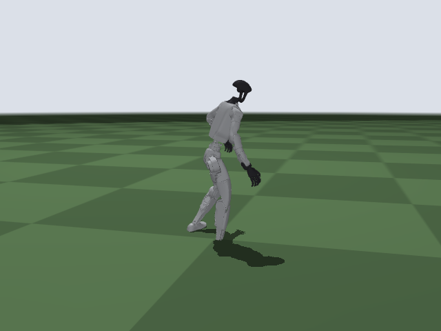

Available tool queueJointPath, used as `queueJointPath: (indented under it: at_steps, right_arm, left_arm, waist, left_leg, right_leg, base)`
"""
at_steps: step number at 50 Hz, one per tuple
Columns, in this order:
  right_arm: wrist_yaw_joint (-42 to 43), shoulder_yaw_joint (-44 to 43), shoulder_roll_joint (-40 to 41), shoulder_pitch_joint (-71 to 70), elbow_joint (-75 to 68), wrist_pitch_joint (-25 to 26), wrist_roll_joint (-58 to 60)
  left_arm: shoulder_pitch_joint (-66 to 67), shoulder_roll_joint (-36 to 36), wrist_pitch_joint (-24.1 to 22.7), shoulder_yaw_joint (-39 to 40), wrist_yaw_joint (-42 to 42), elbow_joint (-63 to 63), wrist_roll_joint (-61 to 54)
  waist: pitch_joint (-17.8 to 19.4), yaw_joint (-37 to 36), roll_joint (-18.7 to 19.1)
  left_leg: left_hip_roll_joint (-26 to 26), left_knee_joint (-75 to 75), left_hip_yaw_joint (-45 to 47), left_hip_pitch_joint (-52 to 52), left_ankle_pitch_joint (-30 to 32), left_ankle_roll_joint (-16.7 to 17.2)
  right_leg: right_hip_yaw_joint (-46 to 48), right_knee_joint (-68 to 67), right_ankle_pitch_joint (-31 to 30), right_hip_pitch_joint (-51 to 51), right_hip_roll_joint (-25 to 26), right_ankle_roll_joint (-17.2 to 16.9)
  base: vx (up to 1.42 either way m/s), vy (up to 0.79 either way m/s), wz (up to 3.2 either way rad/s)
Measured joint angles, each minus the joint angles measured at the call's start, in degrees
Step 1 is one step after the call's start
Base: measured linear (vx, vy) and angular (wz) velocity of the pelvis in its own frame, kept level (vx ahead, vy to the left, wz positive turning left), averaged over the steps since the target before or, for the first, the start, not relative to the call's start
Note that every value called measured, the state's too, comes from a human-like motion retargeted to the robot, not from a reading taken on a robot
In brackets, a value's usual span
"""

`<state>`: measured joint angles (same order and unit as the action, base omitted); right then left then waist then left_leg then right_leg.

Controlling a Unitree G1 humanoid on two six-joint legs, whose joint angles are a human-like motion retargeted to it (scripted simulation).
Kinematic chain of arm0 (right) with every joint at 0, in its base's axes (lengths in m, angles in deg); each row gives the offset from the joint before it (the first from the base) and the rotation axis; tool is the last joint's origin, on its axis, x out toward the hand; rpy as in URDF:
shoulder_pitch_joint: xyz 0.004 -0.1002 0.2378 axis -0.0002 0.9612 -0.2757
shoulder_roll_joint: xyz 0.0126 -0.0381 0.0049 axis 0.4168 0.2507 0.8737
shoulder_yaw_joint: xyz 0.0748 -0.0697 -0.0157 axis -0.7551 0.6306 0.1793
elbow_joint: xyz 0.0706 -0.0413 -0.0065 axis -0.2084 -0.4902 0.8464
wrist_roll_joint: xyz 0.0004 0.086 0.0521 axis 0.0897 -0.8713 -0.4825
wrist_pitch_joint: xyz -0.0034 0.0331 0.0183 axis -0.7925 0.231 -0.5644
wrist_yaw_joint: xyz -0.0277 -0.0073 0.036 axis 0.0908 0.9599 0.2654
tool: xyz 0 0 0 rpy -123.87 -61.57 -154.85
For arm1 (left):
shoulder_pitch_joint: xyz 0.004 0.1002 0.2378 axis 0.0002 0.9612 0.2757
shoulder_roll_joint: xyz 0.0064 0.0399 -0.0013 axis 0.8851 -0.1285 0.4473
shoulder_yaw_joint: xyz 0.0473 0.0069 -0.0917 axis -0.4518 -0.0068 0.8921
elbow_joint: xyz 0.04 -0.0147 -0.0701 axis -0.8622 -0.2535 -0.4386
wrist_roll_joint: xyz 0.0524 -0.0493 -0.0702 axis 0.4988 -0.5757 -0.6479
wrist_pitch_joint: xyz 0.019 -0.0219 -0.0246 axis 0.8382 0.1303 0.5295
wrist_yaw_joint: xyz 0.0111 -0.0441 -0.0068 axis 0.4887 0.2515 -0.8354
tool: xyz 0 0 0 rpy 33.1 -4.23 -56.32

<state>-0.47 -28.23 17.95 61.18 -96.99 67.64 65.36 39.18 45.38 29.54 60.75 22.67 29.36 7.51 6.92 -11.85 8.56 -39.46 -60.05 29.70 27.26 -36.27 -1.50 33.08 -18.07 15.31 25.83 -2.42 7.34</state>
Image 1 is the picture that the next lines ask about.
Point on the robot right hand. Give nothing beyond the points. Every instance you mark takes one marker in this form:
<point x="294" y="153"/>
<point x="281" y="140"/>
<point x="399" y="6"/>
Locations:
<point x="253" y="174"/>

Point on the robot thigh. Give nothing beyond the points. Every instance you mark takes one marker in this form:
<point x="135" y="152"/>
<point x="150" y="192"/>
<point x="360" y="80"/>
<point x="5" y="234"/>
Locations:
<point x="214" y="191"/>
<point x="223" y="182"/>

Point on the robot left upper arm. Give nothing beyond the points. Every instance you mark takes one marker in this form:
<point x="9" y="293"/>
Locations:
<point x="211" y="115"/>

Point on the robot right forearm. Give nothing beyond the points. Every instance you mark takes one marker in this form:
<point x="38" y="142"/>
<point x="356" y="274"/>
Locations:
<point x="238" y="148"/>

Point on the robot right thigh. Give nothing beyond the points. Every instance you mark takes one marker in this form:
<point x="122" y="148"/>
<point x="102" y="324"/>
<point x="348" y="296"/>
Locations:
<point x="223" y="182"/>

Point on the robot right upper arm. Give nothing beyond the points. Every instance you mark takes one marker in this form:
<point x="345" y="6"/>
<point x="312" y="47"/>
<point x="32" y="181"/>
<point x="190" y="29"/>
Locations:
<point x="236" y="116"/>

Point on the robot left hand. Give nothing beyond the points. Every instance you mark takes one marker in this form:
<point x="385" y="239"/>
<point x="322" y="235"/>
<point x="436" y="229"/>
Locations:
<point x="228" y="146"/>

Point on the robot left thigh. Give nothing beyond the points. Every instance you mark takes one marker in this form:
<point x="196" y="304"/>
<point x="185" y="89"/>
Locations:
<point x="214" y="191"/>

